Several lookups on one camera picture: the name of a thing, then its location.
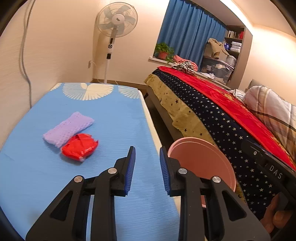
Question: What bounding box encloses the pink trash bin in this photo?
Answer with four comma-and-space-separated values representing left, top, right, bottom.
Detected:
166, 136, 237, 208

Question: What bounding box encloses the right hand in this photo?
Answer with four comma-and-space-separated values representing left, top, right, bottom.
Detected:
260, 194, 292, 233

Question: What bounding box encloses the red plastic wrapper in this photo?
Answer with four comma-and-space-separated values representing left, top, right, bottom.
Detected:
61, 133, 99, 162

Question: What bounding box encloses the plaid pillow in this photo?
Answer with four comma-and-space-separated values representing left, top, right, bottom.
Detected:
244, 85, 295, 161

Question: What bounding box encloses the purple foam net sleeve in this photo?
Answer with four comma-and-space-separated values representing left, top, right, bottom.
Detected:
43, 111, 95, 148

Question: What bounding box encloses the blue mattress sheet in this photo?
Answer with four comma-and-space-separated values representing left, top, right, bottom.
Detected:
1, 83, 179, 240

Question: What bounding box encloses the red bed blanket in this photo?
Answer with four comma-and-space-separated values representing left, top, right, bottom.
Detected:
152, 66, 295, 169

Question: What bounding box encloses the star pattern bed blanket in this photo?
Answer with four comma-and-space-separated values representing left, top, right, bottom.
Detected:
143, 69, 287, 220

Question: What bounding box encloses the clear storage box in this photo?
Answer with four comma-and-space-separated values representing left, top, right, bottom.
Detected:
200, 57, 234, 84

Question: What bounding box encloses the beige jacket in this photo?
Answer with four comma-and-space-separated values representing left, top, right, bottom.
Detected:
203, 38, 229, 62

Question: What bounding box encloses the zebra striped cloth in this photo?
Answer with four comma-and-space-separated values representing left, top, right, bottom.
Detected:
172, 61, 198, 75

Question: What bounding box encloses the wooden bookshelf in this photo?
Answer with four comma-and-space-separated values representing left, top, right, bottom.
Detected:
224, 25, 245, 68

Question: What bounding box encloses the pink folded cloth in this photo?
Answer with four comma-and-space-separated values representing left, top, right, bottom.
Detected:
173, 55, 198, 71

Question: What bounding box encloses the potted green plant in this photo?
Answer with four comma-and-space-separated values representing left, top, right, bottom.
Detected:
154, 42, 174, 63

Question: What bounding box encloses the white standing fan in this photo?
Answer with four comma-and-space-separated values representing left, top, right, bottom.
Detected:
89, 1, 138, 84

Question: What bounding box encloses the blue curtain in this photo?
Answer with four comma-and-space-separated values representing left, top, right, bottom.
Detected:
157, 0, 226, 66

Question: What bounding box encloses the grey wall cable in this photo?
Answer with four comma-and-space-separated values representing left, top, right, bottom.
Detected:
19, 0, 37, 110

